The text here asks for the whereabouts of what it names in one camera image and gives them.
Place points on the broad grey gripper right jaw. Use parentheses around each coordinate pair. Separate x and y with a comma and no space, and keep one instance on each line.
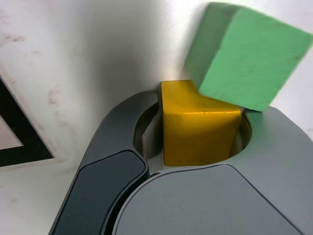
(220,200)

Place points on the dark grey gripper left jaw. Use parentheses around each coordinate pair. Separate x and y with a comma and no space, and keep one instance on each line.
(105,176)

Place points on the yellow cube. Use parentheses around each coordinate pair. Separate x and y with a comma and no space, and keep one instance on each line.
(195,137)

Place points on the green cube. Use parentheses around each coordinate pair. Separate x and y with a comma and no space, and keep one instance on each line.
(244,61)

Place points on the black tape square outline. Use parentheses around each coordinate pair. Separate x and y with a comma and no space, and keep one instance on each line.
(34,149)

